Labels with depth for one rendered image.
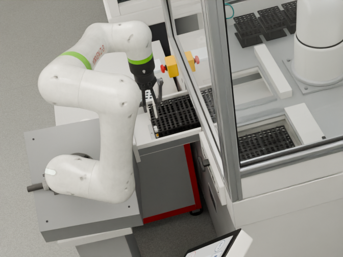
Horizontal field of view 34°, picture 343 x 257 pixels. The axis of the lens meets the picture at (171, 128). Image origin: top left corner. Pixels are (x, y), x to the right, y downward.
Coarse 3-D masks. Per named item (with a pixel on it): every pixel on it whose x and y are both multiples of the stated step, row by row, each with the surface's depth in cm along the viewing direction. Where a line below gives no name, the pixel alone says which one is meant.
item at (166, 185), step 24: (120, 72) 275; (72, 120) 255; (144, 168) 263; (168, 168) 266; (192, 168) 270; (144, 192) 274; (168, 192) 278; (192, 192) 282; (144, 216) 287; (168, 216) 291
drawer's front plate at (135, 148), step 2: (134, 136) 228; (134, 138) 217; (134, 140) 216; (134, 142) 215; (134, 144) 215; (134, 146) 216; (136, 146) 216; (134, 148) 216; (136, 148) 217; (134, 150) 217; (136, 150) 217; (134, 152) 218; (136, 152) 218; (138, 152) 222; (134, 154) 218; (136, 154) 219; (138, 154) 219; (136, 156) 219; (138, 156) 220; (136, 158) 220; (138, 158) 220; (136, 160) 221; (138, 160) 221; (140, 160) 222
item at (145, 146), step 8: (168, 96) 237; (176, 96) 238; (136, 120) 237; (144, 120) 237; (136, 128) 234; (144, 128) 233; (152, 128) 232; (200, 128) 220; (136, 136) 231; (144, 136) 230; (168, 136) 219; (176, 136) 219; (184, 136) 220; (192, 136) 221; (136, 144) 219; (144, 144) 219; (152, 144) 220; (160, 144) 220; (168, 144) 221; (176, 144) 222; (144, 152) 221; (152, 152) 223
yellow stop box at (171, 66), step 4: (168, 56) 253; (172, 56) 253; (168, 60) 251; (172, 60) 251; (168, 64) 249; (172, 64) 249; (176, 64) 249; (168, 68) 249; (172, 68) 250; (176, 68) 250; (168, 72) 251; (172, 72) 251; (176, 72) 252; (172, 76) 253
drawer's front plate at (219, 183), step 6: (204, 138) 211; (204, 144) 209; (204, 150) 211; (210, 150) 206; (204, 156) 217; (210, 156) 204; (210, 162) 202; (210, 168) 206; (216, 168) 199; (216, 174) 197; (216, 180) 196; (216, 186) 202; (222, 186) 194; (222, 192) 195; (222, 198) 198; (222, 204) 200
